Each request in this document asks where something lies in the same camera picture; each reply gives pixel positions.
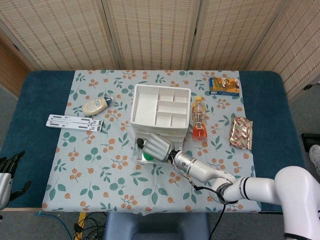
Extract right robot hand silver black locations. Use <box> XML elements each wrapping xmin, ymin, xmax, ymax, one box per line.
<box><xmin>141</xmin><ymin>132</ymin><xmax>176</xmax><ymax>164</ymax></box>

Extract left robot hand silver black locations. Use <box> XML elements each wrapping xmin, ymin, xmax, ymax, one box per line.
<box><xmin>0</xmin><ymin>150</ymin><xmax>32</xmax><ymax>210</ymax></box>

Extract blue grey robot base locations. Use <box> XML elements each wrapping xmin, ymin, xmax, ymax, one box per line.
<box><xmin>104</xmin><ymin>212</ymin><xmax>211</xmax><ymax>240</ymax></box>

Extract white drawer organizer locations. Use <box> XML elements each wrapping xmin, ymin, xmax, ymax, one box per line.
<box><xmin>130</xmin><ymin>84</ymin><xmax>192</xmax><ymax>151</ymax></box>

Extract yellow blue snack box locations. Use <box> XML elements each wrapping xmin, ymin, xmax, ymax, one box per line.
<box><xmin>208</xmin><ymin>76</ymin><xmax>241</xmax><ymax>96</ymax></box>

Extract orange drink bottle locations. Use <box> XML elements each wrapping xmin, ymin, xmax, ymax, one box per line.
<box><xmin>191</xmin><ymin>96</ymin><xmax>208</xmax><ymax>143</ymax></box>

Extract floral tablecloth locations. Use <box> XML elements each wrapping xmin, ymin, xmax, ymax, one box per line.
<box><xmin>41</xmin><ymin>69</ymin><xmax>262</xmax><ymax>216</ymax></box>

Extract beige squeeze sauce bottle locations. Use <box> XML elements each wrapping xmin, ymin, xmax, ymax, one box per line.
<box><xmin>81</xmin><ymin>96</ymin><xmax>115</xmax><ymax>117</ymax></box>

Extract gold red foil packet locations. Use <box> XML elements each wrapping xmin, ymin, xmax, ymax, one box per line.
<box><xmin>228</xmin><ymin>116</ymin><xmax>253</xmax><ymax>151</ymax></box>

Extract yellow floor tape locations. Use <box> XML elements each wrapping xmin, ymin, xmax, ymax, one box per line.
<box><xmin>76</xmin><ymin>211</ymin><xmax>87</xmax><ymax>240</ymax></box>

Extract white toothbrush package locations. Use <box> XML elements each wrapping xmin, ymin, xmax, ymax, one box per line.
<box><xmin>48</xmin><ymin>114</ymin><xmax>104</xmax><ymax>126</ymax></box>

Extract white folding stand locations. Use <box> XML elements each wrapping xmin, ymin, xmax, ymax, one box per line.
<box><xmin>46</xmin><ymin>120</ymin><xmax>103</xmax><ymax>133</ymax></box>

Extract blue table cover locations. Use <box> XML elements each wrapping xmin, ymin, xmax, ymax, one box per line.
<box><xmin>0</xmin><ymin>70</ymin><xmax>313</xmax><ymax>214</ymax></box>

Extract wooden door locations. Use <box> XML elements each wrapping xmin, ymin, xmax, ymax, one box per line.
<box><xmin>0</xmin><ymin>37</ymin><xmax>31</xmax><ymax>98</ymax></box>

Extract woven folding screen panel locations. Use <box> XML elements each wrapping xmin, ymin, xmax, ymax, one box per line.
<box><xmin>189</xmin><ymin>0</ymin><xmax>288</xmax><ymax>72</ymax></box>
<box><xmin>0</xmin><ymin>0</ymin><xmax>112</xmax><ymax>72</ymax></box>
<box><xmin>102</xmin><ymin>0</ymin><xmax>201</xmax><ymax>71</ymax></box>
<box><xmin>246</xmin><ymin>0</ymin><xmax>320</xmax><ymax>103</ymax></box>

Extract black floor object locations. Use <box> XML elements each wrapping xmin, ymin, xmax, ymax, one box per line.
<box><xmin>301</xmin><ymin>133</ymin><xmax>320</xmax><ymax>151</ymax></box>

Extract white shoe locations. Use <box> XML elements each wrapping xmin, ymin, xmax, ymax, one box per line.
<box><xmin>309</xmin><ymin>144</ymin><xmax>320</xmax><ymax>176</ymax></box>

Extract blue floor cable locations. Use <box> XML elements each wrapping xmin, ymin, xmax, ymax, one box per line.
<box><xmin>33</xmin><ymin>211</ymin><xmax>73</xmax><ymax>240</ymax></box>

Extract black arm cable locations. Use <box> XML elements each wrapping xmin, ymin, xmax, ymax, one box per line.
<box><xmin>187</xmin><ymin>174</ymin><xmax>227</xmax><ymax>240</ymax></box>

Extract black floor cables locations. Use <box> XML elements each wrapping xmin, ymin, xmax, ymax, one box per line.
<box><xmin>73</xmin><ymin>211</ymin><xmax>109</xmax><ymax>240</ymax></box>

